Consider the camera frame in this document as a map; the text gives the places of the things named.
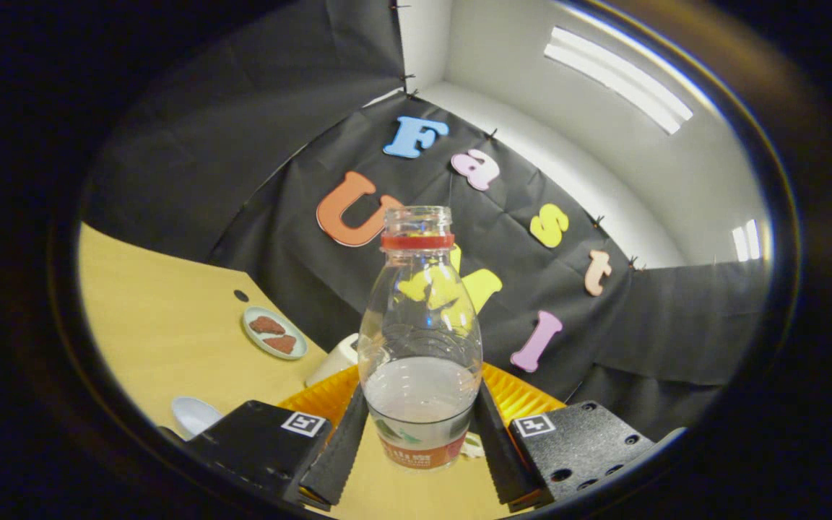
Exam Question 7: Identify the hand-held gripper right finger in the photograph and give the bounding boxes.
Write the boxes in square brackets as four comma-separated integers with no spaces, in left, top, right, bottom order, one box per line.
[475,361,666,514]

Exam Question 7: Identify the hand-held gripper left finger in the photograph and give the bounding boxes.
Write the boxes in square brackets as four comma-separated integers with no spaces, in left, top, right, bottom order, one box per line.
[185,363,371,511]

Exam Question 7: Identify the clear juice bottle red label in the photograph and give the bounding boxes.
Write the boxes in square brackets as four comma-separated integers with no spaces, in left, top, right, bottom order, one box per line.
[357,206,484,472]

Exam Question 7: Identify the white cup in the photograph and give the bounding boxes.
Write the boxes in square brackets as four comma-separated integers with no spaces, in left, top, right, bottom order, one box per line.
[170,396,225,438]

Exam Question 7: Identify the white toaster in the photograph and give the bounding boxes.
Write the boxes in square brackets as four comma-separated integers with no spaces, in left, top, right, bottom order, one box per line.
[305,333,361,388]

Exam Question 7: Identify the small pale green plate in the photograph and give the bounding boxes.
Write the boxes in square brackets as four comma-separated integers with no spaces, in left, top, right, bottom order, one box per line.
[242,306,309,360]

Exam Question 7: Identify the wooden table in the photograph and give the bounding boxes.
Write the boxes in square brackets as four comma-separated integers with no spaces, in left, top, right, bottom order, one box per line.
[78,222,512,520]

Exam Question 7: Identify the small ceiling light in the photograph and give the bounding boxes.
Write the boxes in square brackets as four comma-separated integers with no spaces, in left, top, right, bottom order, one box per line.
[732,219,762,262]

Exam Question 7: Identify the long ceiling light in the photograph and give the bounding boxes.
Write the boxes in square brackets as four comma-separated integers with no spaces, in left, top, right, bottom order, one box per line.
[544,26,695,136]

